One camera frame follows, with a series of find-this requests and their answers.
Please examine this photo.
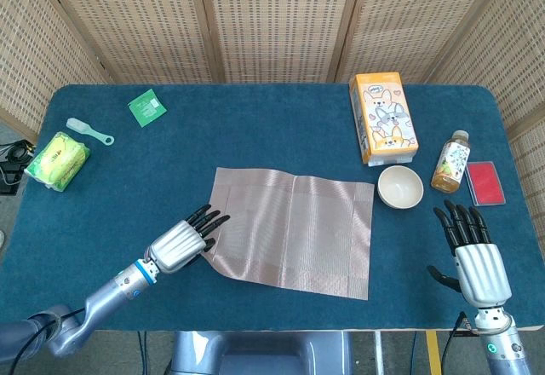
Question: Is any red flat card case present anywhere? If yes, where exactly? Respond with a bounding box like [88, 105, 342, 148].
[465, 160, 508, 206]

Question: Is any orange corgi print tissue box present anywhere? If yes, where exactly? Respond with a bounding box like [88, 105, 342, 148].
[348, 72, 420, 168]

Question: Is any mint green handled brush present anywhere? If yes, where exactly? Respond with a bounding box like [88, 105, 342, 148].
[66, 118, 115, 147]

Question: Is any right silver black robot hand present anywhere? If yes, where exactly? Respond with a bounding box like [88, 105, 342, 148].
[427, 199, 513, 309]

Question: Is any cream white bowl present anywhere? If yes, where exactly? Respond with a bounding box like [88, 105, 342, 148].
[377, 164, 425, 211]

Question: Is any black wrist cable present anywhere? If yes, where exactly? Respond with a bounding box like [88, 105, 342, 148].
[440, 311, 469, 375]

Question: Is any blue-grey robot torso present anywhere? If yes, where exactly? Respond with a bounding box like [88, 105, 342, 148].
[168, 331, 354, 375]

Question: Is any woven rattan screen panel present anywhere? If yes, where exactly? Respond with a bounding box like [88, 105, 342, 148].
[0, 0, 112, 137]
[36, 0, 222, 85]
[195, 0, 367, 85]
[336, 0, 527, 85]
[425, 0, 545, 239]

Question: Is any grey metal table leg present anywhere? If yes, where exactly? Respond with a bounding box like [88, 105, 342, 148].
[373, 331, 385, 375]

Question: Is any amber tea bottle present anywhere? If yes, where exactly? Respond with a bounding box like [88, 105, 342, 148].
[430, 130, 473, 193]

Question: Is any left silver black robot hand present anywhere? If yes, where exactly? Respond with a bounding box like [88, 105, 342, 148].
[146, 204, 232, 274]

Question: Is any black cable bundle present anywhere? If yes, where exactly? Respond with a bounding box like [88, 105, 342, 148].
[0, 138, 37, 167]

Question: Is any brown woven placemat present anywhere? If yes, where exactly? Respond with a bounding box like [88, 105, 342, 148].
[199, 166, 376, 303]

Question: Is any green yellow tissue pack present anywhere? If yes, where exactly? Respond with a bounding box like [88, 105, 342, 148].
[24, 131, 92, 192]

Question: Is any black floor box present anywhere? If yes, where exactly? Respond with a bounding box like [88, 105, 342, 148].
[0, 165, 21, 196]

